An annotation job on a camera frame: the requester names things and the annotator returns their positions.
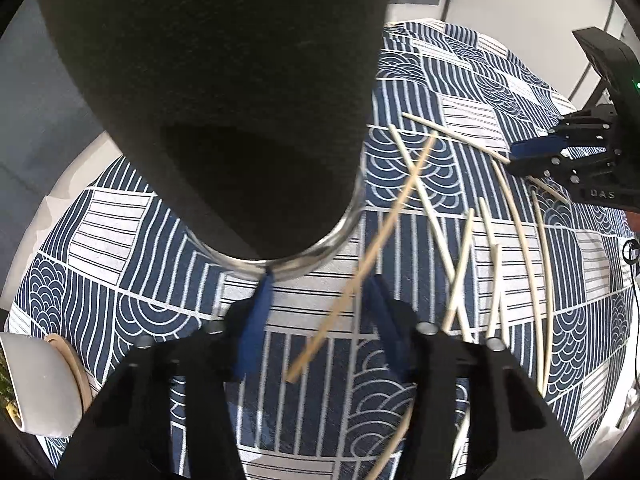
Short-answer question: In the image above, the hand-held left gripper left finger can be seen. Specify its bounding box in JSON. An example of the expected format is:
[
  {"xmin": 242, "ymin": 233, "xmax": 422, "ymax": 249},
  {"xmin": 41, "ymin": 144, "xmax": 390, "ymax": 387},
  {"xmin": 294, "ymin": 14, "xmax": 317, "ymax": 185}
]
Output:
[{"xmin": 55, "ymin": 267, "xmax": 276, "ymax": 480}]

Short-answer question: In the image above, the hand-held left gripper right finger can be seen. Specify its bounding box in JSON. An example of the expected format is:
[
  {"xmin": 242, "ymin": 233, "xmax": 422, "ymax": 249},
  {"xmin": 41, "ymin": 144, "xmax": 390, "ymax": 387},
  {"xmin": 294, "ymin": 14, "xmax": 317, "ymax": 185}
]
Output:
[{"xmin": 365, "ymin": 275, "xmax": 586, "ymax": 480}]

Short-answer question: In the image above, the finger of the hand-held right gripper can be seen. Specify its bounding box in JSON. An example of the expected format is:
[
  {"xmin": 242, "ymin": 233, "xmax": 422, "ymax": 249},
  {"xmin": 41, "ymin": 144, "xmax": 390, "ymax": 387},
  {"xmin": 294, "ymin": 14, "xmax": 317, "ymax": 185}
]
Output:
[
  {"xmin": 510, "ymin": 150, "xmax": 621, "ymax": 186},
  {"xmin": 510, "ymin": 105, "xmax": 618, "ymax": 160}
]

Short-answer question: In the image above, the tan wooden chopstick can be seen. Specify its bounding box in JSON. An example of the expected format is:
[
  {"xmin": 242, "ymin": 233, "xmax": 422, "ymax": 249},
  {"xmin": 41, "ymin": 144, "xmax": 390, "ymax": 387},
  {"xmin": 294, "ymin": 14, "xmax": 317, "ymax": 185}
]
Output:
[{"xmin": 283, "ymin": 131, "xmax": 439, "ymax": 385}]

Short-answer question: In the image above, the pale wooden chopstick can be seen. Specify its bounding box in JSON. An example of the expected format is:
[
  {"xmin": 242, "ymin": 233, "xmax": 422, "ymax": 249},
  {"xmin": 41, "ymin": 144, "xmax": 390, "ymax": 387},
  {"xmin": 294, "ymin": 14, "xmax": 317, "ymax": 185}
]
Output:
[{"xmin": 401, "ymin": 112, "xmax": 572, "ymax": 206}]

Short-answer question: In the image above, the group of pale chopsticks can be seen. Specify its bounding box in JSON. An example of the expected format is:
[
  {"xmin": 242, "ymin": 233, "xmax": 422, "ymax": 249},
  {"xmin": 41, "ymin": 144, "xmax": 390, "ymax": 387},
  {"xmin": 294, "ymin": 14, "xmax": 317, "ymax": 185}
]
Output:
[{"xmin": 369, "ymin": 125, "xmax": 557, "ymax": 480}]

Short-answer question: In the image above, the black utensil holder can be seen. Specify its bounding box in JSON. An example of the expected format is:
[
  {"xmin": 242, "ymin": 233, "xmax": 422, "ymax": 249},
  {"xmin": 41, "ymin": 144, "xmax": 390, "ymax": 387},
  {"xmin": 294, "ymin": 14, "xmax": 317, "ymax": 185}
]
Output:
[{"xmin": 37, "ymin": 0, "xmax": 393, "ymax": 281}]

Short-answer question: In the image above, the blue white patterned tablecloth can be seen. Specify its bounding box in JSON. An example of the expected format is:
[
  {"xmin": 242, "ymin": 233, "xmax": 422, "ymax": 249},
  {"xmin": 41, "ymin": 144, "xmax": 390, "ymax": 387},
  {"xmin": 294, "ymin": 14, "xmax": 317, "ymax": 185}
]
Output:
[{"xmin": 7, "ymin": 20, "xmax": 636, "ymax": 480}]

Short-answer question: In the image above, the white plant pot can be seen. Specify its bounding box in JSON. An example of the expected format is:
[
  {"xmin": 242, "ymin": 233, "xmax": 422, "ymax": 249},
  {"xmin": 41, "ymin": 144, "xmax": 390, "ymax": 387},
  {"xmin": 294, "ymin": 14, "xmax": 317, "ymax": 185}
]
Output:
[{"xmin": 0, "ymin": 334, "xmax": 83, "ymax": 437}]

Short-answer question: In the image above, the green plant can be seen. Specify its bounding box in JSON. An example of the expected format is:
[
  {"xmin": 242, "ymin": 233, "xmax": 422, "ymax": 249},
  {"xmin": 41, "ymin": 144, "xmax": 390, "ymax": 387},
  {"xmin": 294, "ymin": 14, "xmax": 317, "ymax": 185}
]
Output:
[{"xmin": 0, "ymin": 354, "xmax": 22, "ymax": 422}]

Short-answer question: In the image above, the black cable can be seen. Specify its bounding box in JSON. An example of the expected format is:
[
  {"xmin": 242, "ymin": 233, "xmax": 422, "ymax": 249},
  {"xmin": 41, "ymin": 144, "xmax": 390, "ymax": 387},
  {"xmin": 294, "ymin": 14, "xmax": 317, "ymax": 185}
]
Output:
[{"xmin": 623, "ymin": 238, "xmax": 640, "ymax": 282}]

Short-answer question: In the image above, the wooden ring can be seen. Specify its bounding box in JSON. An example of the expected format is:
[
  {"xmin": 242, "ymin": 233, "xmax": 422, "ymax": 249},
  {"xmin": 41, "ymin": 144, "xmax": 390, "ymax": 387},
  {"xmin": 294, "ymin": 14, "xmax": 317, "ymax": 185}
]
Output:
[{"xmin": 44, "ymin": 334, "xmax": 94, "ymax": 411}]

